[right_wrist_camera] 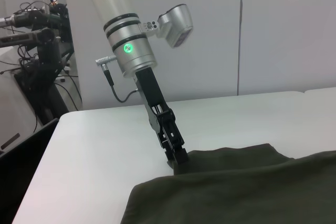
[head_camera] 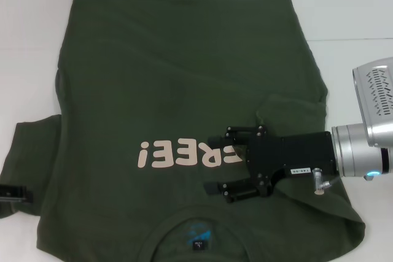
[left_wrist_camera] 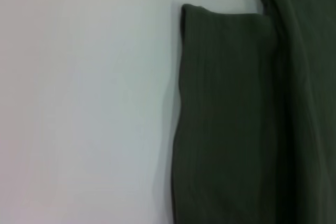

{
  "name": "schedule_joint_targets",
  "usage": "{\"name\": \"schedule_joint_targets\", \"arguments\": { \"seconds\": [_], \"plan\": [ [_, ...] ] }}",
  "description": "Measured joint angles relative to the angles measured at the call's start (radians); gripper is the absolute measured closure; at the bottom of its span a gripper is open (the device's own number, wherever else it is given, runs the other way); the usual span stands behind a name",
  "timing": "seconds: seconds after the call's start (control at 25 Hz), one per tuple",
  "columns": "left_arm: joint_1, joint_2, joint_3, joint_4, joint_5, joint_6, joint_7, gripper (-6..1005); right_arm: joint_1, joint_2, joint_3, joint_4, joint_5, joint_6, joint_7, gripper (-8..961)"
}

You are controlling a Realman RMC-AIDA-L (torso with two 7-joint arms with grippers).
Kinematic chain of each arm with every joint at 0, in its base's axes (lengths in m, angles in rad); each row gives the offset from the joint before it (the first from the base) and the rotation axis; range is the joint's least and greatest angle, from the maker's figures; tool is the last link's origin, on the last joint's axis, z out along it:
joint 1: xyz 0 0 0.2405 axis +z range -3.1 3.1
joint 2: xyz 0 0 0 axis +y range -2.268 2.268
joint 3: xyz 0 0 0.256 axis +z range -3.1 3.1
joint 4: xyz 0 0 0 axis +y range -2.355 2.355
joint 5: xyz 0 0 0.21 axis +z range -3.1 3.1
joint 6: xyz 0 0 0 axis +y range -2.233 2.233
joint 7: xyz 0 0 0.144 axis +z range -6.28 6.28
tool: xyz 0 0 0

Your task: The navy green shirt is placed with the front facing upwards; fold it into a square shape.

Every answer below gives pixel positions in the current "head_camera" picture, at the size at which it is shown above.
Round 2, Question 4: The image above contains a grey right gripper cable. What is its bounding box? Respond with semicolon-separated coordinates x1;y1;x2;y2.
321;177;342;190

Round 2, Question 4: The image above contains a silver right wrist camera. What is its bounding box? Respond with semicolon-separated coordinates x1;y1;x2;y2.
351;56;393;149

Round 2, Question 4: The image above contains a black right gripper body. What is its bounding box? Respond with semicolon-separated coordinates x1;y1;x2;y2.
244;130;339;199

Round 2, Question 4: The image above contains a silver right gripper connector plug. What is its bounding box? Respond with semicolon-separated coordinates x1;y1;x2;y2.
311;168;325;196

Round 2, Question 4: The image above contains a dark green FREE! t-shirt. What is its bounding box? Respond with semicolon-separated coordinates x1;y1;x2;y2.
0;0;368;262

